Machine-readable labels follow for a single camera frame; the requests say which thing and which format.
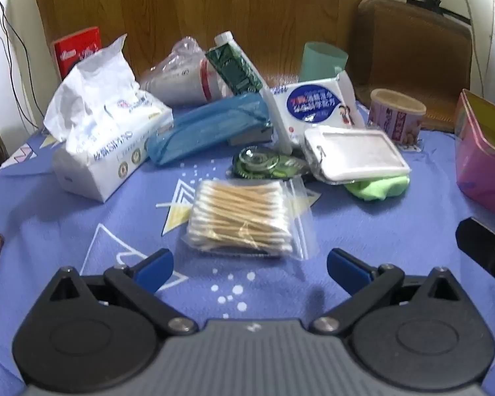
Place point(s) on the brown chair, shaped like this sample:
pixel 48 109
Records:
pixel 412 49

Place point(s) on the white wet wipes pack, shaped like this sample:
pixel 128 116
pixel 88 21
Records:
pixel 313 107

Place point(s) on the single cotton swab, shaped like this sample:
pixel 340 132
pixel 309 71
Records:
pixel 173 205

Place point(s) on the plastic bag of paper cups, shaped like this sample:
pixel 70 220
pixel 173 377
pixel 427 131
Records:
pixel 177 82

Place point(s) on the white tissue pack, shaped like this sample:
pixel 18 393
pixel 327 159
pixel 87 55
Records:
pixel 107 152

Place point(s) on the clear plastic case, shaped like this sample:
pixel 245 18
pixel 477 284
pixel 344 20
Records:
pixel 354 152

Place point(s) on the wooden board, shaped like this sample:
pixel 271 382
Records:
pixel 231 0

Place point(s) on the bag of cotton swabs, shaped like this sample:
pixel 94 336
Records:
pixel 239 214

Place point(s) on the green correction tape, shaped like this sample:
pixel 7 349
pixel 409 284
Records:
pixel 255 163

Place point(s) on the blue printed blanket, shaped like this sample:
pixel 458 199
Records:
pixel 396 235

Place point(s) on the pink tin box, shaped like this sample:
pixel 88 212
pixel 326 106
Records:
pixel 478 165

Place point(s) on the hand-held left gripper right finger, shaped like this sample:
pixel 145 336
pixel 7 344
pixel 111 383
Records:
pixel 344 268

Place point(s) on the red cardboard box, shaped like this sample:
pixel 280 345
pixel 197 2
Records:
pixel 76 49

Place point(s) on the blue pencil case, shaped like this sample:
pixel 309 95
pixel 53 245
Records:
pixel 206 128

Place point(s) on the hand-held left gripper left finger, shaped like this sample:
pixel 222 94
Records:
pixel 156 268

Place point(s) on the teal plastic cup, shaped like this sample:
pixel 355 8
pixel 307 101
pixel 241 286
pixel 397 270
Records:
pixel 321 62

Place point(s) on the green cloth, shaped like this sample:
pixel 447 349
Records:
pixel 375 189

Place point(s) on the green milk carton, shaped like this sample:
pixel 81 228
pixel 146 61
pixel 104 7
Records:
pixel 235 70

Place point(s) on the can with pink label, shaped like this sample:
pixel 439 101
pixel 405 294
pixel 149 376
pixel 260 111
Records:
pixel 392 123

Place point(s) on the black tape cross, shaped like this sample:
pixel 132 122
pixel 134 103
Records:
pixel 420 3

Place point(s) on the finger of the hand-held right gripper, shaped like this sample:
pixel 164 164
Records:
pixel 482 247

